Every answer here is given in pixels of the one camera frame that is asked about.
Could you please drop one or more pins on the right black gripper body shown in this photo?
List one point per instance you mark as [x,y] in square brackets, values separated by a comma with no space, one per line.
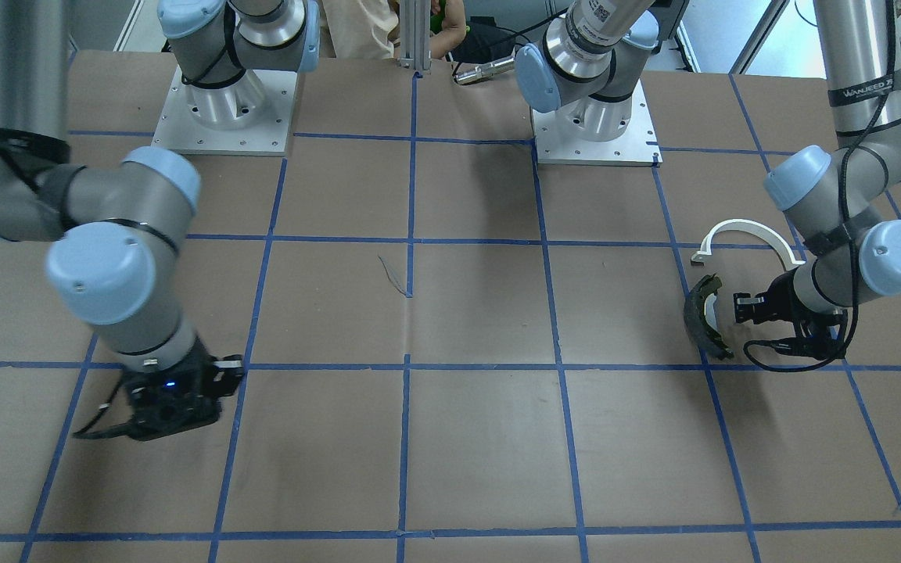
[225,373]

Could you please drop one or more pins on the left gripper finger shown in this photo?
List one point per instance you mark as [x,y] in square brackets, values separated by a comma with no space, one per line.
[749,308]

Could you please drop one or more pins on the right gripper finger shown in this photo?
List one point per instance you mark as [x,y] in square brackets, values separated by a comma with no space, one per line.
[229,373]

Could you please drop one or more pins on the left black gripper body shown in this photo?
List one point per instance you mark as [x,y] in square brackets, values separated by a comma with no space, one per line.
[779,302]

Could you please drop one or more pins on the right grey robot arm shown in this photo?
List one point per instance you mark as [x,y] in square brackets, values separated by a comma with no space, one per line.
[115,235]

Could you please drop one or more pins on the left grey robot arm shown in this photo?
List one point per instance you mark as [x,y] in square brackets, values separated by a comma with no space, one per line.
[592,56]

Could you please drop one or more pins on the green brake shoe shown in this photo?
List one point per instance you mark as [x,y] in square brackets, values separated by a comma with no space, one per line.
[699,314]

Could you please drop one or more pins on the brown paper table mat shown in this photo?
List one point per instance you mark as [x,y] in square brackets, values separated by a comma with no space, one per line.
[459,353]

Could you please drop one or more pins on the seated person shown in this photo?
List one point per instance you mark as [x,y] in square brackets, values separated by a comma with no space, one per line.
[369,29]

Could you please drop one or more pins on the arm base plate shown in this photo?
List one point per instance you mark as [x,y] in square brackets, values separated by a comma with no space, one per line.
[249,118]
[594,132]

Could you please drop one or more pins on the aluminium frame post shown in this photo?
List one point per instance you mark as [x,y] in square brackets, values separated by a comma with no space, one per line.
[413,52]

